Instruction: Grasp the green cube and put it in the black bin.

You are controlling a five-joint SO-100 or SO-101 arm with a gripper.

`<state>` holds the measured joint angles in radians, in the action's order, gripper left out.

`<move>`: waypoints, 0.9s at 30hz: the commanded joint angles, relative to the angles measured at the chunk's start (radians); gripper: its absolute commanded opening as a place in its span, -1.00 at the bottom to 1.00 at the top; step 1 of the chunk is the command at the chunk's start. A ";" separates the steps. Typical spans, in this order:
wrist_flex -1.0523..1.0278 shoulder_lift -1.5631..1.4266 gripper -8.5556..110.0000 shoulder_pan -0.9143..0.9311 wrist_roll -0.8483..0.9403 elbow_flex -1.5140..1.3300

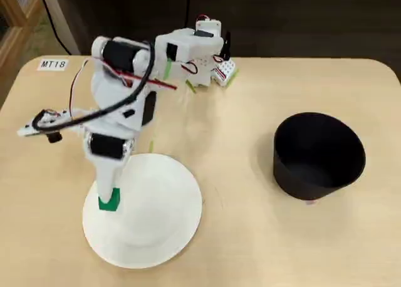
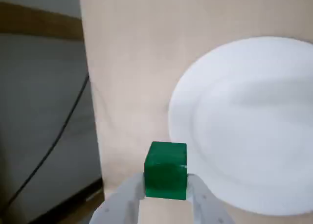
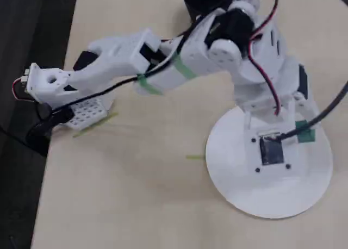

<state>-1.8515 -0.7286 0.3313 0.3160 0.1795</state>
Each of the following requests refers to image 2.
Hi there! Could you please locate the green cube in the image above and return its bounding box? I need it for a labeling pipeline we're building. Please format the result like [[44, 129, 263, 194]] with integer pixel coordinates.
[[144, 141, 189, 201]]

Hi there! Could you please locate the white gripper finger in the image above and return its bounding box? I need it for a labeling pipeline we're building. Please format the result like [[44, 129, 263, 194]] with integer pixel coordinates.
[[186, 173, 236, 224], [89, 172, 146, 224]]

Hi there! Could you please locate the white round plate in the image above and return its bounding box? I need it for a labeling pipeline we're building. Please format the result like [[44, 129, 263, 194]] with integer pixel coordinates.
[[168, 36, 313, 216]]

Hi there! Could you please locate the thin black cable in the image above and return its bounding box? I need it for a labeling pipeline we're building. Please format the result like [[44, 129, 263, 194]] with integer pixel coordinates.
[[6, 72, 90, 210]]

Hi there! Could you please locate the brown wooden strip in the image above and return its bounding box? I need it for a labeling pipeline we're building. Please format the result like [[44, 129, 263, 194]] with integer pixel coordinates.
[[0, 1, 84, 42]]

